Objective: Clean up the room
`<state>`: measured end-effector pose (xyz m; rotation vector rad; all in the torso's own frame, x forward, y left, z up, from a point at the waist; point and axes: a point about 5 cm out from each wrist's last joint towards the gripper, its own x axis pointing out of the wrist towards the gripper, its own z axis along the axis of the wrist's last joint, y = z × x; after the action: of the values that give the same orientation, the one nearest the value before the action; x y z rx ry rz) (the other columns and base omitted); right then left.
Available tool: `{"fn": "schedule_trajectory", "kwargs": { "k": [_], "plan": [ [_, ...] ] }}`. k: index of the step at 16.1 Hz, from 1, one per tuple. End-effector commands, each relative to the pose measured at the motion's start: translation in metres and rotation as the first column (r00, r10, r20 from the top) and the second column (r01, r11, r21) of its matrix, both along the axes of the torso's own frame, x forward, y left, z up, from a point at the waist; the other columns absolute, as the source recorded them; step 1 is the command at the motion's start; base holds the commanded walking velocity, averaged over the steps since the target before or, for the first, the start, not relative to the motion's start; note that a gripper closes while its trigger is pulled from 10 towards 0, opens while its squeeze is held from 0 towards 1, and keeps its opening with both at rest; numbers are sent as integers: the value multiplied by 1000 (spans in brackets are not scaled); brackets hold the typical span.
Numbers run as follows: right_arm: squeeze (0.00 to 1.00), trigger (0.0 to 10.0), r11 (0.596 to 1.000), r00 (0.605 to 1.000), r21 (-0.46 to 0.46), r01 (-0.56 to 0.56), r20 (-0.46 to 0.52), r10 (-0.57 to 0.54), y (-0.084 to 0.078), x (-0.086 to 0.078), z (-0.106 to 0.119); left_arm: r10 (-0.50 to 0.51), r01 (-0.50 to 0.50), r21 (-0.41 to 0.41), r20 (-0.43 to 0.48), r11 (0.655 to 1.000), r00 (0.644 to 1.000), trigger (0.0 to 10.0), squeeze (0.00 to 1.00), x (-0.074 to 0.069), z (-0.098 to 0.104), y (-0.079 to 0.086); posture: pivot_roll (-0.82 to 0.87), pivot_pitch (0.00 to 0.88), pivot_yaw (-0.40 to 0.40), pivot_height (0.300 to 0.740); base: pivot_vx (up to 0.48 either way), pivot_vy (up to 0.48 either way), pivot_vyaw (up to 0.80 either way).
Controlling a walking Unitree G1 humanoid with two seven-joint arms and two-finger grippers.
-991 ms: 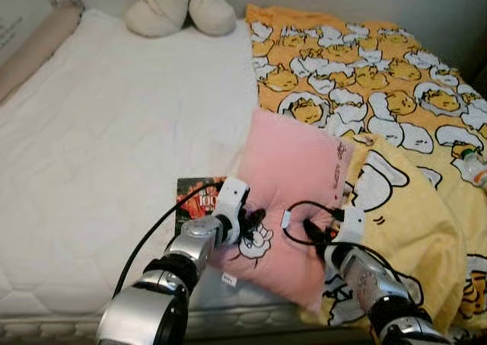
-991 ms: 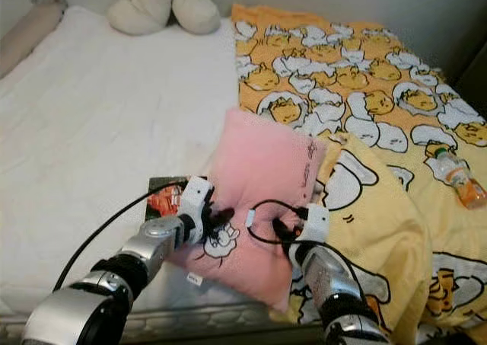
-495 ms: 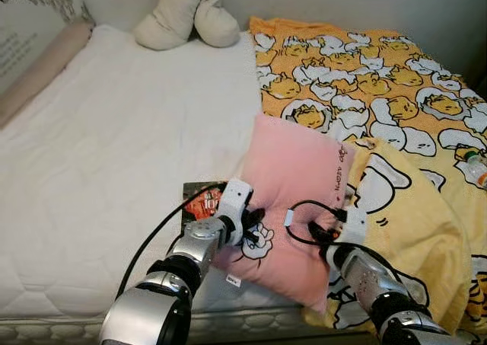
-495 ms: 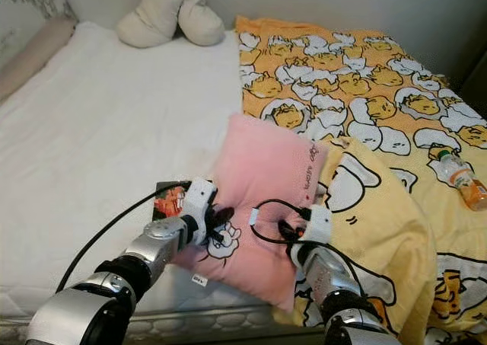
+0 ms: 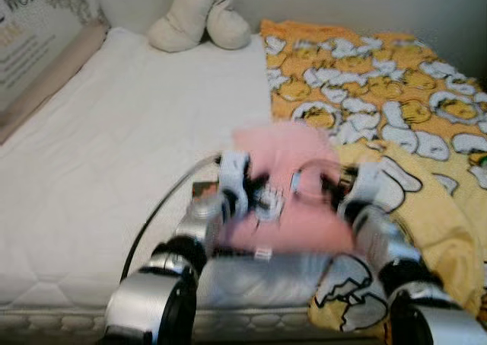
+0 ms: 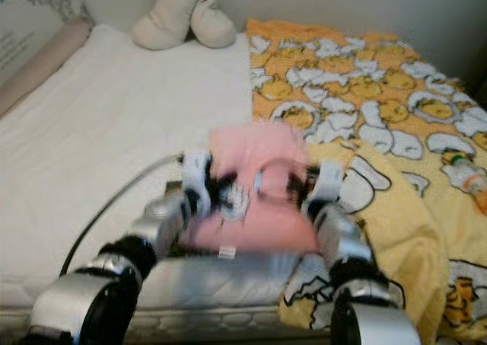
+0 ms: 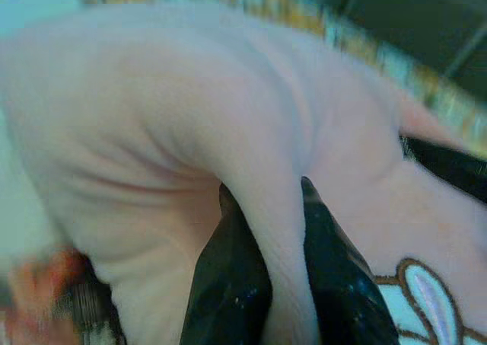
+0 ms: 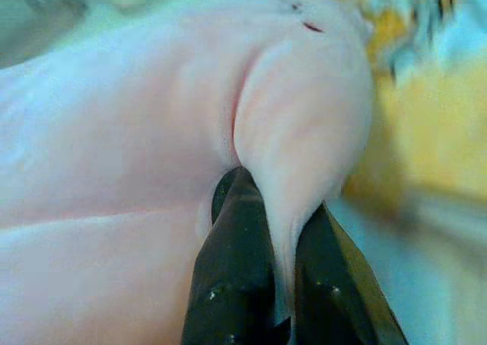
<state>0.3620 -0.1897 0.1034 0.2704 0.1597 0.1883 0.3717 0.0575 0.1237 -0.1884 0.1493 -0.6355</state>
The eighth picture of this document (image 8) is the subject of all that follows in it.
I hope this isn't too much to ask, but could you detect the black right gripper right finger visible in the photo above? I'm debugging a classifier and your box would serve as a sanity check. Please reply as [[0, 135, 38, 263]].
[[294, 200, 409, 345]]

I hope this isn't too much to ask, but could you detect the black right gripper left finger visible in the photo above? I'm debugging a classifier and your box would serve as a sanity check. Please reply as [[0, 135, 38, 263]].
[[181, 166, 292, 345]]

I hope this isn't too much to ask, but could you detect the yellow cartoon egg print bedspread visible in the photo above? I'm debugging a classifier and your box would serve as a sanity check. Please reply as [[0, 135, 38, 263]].
[[273, 0, 487, 345]]

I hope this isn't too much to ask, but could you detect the soft pale pink pillow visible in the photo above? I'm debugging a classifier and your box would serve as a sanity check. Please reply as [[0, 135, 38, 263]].
[[0, 0, 376, 345]]

